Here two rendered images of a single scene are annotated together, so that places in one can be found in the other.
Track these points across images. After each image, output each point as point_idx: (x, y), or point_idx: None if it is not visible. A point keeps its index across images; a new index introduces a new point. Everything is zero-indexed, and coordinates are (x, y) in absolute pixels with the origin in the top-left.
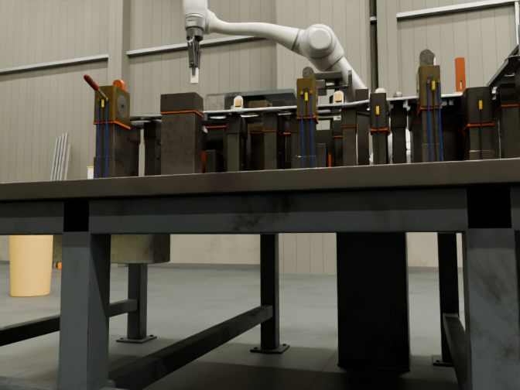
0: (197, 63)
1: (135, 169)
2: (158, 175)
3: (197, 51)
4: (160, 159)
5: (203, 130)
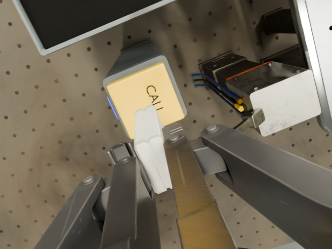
0: (136, 174)
1: (295, 61)
2: (287, 12)
3: (179, 218)
4: (246, 65)
5: (114, 65)
